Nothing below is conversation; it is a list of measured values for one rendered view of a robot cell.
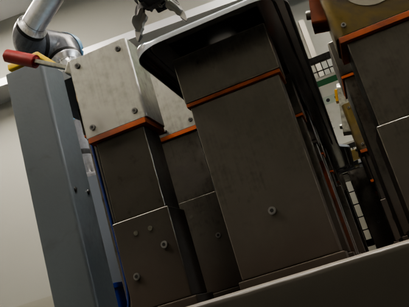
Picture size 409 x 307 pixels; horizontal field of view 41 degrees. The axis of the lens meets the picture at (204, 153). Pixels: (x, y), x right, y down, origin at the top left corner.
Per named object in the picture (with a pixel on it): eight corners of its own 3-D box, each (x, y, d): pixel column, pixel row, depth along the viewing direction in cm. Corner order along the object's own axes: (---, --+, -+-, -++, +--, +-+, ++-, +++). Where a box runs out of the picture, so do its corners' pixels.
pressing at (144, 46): (307, -22, 59) (302, -34, 59) (119, 58, 64) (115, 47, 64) (355, 169, 188) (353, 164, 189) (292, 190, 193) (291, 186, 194)
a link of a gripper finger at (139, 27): (122, 33, 153) (132, 2, 154) (131, 41, 159) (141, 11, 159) (131, 35, 152) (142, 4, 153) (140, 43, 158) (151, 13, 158)
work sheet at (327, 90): (367, 136, 222) (341, 68, 230) (313, 156, 227) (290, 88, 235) (367, 137, 224) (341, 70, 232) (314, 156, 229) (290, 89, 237)
